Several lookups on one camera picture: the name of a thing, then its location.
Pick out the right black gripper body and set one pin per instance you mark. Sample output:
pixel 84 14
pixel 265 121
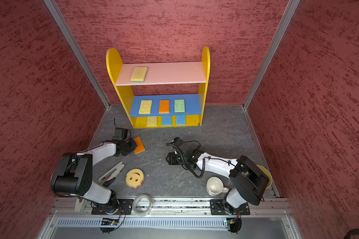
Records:
pixel 177 159

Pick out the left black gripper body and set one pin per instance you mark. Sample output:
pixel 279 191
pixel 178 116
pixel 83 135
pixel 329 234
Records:
pixel 129 146

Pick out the orange sponge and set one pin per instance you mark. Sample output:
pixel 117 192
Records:
pixel 164 106
pixel 140 147

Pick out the yellow smiley face sponge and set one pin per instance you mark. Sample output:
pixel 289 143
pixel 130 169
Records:
pixel 134 178

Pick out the light green sponge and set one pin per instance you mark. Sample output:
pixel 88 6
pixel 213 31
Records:
pixel 179 106

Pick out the green scrub sponge dark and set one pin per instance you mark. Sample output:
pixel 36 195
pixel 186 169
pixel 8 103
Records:
pixel 139 74

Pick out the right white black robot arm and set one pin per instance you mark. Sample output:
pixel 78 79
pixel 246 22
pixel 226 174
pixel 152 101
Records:
pixel 249 180

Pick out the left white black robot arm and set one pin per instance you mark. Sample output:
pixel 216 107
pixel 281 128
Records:
pixel 73 176

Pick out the blue lower shelf board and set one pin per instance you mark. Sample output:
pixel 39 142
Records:
pixel 192 105

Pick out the pink upper shelf board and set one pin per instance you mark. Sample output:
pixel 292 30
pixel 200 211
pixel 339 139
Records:
pixel 166 73

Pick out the yellow shelf unit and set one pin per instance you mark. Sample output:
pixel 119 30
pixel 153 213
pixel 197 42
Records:
pixel 126 94

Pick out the grey stapler on table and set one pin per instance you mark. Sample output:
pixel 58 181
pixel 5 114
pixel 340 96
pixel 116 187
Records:
pixel 109 177

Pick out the white ceramic mug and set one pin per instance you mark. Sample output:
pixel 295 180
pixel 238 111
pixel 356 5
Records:
pixel 215 186

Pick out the clear tape roll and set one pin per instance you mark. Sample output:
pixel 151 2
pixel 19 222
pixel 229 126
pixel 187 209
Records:
pixel 142 205

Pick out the beige stapler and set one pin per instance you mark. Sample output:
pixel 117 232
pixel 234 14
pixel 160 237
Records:
pixel 80 205

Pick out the yellow cup with pens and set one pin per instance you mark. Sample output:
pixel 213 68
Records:
pixel 268 174

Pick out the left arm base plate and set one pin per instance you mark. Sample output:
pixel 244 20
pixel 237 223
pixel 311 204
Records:
pixel 123 206

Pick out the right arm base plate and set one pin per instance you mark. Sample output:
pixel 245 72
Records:
pixel 220 207

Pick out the aluminium rail front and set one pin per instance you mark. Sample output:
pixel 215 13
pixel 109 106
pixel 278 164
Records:
pixel 183 207

